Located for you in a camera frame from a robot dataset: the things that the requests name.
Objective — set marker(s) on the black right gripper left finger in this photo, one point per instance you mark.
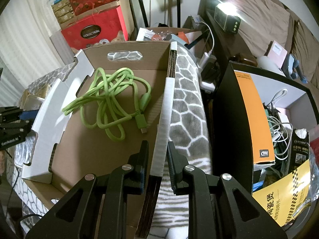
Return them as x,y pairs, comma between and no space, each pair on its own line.
96,206

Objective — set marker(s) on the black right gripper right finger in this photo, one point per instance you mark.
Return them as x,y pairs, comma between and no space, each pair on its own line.
211,199

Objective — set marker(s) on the cardboard organizer box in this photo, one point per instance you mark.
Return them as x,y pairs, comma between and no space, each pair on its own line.
116,96

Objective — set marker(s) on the gold snack bag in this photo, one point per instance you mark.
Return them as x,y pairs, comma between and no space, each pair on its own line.
31,101

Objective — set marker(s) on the yellow black book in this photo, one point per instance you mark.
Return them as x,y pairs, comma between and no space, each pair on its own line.
282,198

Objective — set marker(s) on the grey white patterned blanket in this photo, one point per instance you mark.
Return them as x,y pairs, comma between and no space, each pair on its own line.
188,131

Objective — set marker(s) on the black storage cube shelf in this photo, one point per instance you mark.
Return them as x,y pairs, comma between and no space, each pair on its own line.
240,139

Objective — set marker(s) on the red collection gift bag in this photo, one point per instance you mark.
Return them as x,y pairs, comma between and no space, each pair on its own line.
99,28

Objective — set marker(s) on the white power adapter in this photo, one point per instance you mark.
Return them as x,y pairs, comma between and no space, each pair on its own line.
206,58

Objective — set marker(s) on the pink box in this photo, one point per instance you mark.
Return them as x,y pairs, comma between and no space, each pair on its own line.
276,53

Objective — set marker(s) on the brown cardboard clutter box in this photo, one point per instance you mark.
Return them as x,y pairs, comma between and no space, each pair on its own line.
166,34

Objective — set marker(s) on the bright lamp clock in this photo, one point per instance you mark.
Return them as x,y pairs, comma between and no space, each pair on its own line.
227,17

